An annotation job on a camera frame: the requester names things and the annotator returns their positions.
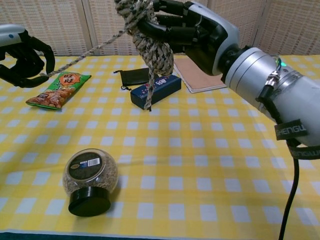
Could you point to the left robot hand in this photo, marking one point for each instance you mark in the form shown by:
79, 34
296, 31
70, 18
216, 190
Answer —
30, 62

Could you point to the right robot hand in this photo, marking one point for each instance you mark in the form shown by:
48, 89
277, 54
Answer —
212, 32

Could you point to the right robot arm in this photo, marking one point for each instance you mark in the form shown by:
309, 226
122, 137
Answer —
255, 72

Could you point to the green snack bag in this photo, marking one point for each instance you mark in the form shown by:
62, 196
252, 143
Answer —
60, 90

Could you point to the brown spiral notebook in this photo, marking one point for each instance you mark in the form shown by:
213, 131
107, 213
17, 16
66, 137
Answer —
197, 77

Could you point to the woven folding screen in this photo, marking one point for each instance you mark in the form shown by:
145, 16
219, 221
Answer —
75, 25

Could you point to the dark blue floral box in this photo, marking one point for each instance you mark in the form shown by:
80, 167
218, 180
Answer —
165, 87

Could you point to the yellow checkered tablecloth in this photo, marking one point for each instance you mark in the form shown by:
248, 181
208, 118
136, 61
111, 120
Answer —
187, 150

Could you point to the round jar with black lid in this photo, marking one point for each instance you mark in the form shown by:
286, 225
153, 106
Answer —
87, 172

